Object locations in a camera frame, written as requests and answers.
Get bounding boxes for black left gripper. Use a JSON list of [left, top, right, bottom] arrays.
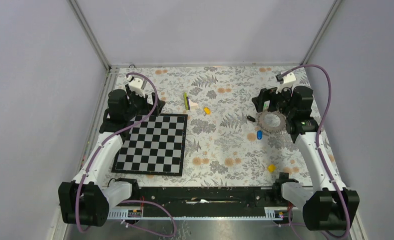
[[124, 83, 164, 120]]

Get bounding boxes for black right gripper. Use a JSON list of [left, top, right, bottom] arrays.
[[251, 82, 295, 118]]

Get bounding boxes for black key tag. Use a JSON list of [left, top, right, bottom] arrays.
[[247, 115, 256, 123]]

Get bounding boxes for yellow key tag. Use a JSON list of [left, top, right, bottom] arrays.
[[203, 107, 211, 115]]

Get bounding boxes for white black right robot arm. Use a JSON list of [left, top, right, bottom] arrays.
[[252, 86, 360, 231]]

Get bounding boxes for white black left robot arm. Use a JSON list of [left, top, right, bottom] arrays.
[[58, 83, 165, 227]]

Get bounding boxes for white wooden block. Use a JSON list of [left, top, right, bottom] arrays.
[[187, 97, 198, 110]]

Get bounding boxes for black white chessboard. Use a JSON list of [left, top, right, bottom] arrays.
[[111, 113, 188, 177]]

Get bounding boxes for floral patterned table mat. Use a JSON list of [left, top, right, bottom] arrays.
[[114, 65, 312, 187]]

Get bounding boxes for yellow cube block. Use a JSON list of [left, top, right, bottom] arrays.
[[266, 164, 276, 173]]

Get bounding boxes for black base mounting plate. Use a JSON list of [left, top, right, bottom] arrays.
[[131, 186, 290, 214]]

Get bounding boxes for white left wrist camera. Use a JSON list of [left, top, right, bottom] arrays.
[[127, 75, 144, 97]]

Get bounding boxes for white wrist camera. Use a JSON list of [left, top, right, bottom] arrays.
[[127, 75, 144, 97], [276, 72, 297, 94]]

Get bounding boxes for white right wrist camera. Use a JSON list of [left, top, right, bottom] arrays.
[[276, 72, 297, 94]]

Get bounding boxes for grey slotted cable duct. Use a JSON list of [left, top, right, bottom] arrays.
[[107, 207, 286, 221]]

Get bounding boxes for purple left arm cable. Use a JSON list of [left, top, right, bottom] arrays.
[[75, 72, 178, 238]]

